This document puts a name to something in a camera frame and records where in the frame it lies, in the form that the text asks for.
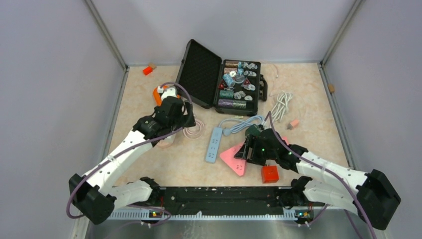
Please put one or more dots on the pink triangular power strip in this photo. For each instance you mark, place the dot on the pink triangular power strip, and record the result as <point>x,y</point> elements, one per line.
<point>238,166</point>

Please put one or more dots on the light blue power strip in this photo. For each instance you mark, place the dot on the light blue power strip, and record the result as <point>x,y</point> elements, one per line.
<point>214,143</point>

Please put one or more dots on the small wooden block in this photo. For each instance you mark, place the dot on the small wooden block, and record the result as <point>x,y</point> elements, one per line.
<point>152,65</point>

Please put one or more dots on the small red block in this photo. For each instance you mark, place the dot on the small red block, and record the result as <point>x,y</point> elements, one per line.
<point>147,70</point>

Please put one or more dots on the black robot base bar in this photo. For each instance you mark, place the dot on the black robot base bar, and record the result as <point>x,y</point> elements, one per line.
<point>227,201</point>

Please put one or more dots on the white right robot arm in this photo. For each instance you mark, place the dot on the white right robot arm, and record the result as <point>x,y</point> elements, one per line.
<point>370,195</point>

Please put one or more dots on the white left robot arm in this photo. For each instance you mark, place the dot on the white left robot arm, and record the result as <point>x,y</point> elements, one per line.
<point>94,193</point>

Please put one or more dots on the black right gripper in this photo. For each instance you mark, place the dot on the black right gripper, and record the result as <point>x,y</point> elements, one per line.
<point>251,141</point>

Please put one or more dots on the pink round plug base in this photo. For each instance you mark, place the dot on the pink round plug base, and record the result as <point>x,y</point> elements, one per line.
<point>167,142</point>

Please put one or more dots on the black open carrying case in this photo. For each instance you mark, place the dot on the black open carrying case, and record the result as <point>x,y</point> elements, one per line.
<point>232,87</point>

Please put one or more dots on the wooden block on rail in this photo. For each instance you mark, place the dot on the wooden block on rail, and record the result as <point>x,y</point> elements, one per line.
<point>331,88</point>

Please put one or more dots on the red cube socket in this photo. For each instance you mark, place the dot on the red cube socket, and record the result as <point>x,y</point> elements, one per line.
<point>269,173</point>

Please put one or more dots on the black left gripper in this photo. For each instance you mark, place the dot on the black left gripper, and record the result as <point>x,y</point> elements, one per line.
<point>186,120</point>

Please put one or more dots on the orange tape dispenser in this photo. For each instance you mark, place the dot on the orange tape dispenser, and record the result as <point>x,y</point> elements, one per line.
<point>161,93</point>

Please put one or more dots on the small pink plug adapter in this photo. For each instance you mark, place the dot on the small pink plug adapter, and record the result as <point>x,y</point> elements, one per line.
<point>293,124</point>

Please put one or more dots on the dark green cube socket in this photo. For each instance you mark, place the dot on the dark green cube socket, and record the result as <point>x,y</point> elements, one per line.
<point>254,130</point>

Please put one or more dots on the light blue plug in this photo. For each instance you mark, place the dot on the light blue plug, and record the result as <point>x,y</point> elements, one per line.
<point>227,132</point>

